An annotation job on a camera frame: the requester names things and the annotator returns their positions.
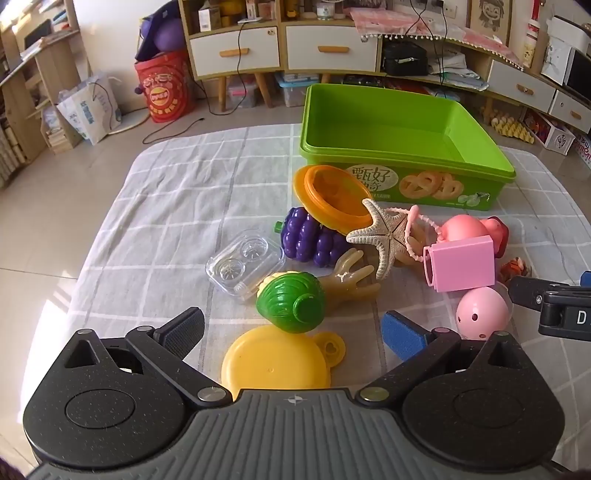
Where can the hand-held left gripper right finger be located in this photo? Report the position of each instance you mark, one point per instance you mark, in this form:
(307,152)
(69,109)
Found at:
(402,339)

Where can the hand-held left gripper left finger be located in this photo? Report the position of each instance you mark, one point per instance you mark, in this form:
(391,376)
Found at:
(183,331)

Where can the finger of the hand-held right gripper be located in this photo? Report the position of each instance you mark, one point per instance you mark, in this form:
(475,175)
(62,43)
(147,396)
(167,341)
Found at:
(526,295)
(586,278)

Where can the pink toy box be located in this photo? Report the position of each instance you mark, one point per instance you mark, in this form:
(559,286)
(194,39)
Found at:
(464,267)

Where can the pink pig toy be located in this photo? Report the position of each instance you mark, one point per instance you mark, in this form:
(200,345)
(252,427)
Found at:
(464,228)

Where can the yellow lid with heart tab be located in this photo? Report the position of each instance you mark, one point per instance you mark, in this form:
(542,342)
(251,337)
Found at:
(272,364)

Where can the green toy vegetable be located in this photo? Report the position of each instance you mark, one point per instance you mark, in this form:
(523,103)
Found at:
(288,300)

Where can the orange yellow toy bowl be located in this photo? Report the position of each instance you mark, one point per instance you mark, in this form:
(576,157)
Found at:
(332,194)

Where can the green plastic box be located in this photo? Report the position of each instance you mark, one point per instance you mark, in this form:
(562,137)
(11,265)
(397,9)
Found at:
(406,124)

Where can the small orange tiger toy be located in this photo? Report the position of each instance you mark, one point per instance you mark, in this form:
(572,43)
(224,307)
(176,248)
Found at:
(513,270)

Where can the pink ball with holes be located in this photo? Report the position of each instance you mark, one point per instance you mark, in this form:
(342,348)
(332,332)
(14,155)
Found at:
(480,314)

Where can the clear plastic lens case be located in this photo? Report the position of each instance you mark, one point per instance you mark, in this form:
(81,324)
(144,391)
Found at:
(244,263)

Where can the beige starfish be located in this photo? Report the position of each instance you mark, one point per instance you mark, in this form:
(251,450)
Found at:
(385,235)

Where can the grey checkered blanket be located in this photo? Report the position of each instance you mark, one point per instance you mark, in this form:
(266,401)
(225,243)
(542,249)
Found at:
(175,198)

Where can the purple toy grapes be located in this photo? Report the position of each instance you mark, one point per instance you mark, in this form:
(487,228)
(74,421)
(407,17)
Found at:
(309,237)

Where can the red white carton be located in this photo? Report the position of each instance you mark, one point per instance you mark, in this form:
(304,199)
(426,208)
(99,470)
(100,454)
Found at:
(551,131)

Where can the small white shelf drawer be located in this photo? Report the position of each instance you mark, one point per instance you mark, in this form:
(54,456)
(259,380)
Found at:
(521,85)
(572,110)

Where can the yellow wooden caterpillar toy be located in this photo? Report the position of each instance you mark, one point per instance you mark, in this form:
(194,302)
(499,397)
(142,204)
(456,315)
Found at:
(508,125)

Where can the white round fan base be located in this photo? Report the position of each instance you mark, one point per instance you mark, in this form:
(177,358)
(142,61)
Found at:
(129,123)

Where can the stack of books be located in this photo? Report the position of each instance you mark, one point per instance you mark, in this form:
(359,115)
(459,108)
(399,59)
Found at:
(57,136)

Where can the pile of papers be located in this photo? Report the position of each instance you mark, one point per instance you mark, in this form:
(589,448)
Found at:
(455,69)

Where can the red printed bucket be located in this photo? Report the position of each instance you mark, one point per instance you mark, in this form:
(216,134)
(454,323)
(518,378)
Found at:
(168,92)

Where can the white shopping bag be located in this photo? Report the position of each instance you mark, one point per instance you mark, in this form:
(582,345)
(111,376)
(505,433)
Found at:
(90,110)

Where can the clear storage box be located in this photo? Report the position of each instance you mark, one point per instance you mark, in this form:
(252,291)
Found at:
(242,92)
(293,92)

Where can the low wooden shelf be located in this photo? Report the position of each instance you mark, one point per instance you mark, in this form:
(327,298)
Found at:
(466,55)

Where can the black bag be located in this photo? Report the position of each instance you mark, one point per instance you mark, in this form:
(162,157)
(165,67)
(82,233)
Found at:
(404,60)

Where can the framed cartoon drawing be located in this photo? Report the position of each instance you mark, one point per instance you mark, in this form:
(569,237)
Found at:
(489,18)

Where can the wooden desk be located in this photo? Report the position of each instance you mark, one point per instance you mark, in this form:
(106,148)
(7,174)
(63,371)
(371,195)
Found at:
(41,83)

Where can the purple ball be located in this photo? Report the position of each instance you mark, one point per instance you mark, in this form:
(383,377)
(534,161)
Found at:
(168,34)

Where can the pink tasselled cloth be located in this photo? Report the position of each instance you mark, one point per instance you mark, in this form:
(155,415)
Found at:
(401,21)

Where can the wooden cabinet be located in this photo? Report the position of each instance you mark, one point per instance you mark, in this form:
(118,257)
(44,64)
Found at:
(277,18)

